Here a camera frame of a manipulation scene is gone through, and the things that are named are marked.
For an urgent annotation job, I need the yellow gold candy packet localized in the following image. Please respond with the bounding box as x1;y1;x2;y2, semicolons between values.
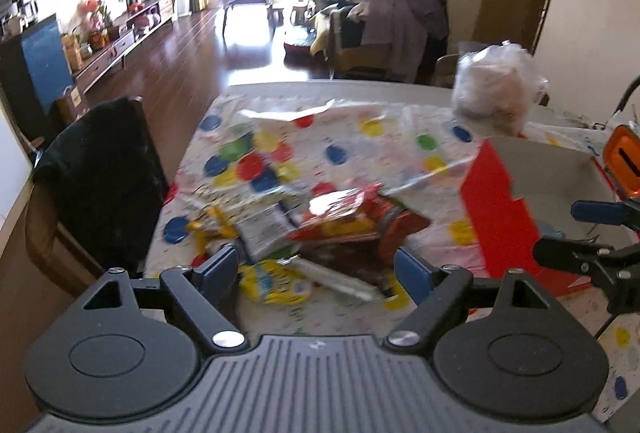
186;205;239;254

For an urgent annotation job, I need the yellow cartoon snack packet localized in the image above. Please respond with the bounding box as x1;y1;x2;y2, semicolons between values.
239;260;314;305

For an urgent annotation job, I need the white blue snack packet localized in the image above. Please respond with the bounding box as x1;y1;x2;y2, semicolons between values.
235;205;295;262

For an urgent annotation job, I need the dark red chips bag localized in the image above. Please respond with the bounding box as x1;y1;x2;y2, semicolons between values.
298;207;431;285

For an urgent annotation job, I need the dark brown snack packet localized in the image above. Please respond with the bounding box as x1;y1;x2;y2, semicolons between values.
383;274;411;311

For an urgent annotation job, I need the silver foil snack packet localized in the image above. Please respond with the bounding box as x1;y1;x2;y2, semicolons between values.
286;255;385;303

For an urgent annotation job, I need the orange green tissue holder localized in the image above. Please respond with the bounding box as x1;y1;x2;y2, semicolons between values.
603;124;640;199

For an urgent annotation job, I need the red white cardboard box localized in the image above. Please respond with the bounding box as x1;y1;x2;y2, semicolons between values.
460;136;617;297

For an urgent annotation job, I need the colourful balloon tablecloth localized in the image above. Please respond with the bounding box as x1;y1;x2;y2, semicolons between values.
144;93;640;423

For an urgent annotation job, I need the grey desk lamp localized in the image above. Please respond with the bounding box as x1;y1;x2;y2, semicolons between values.
613;76;640;115

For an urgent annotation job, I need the wooden chair with black jacket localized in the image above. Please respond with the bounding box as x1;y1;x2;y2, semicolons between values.
25;97;169;297

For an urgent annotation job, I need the clear tub with plastic bag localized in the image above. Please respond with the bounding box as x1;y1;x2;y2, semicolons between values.
451;41;548;136

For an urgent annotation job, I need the wooden tv cabinet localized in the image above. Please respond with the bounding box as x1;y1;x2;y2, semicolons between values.
73;0;176;93

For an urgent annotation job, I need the sofa with piled clothes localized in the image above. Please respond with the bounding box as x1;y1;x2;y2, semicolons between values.
308;0;449;83

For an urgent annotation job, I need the blue front cabinet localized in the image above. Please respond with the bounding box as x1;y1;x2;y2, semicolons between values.
1;15;74;146

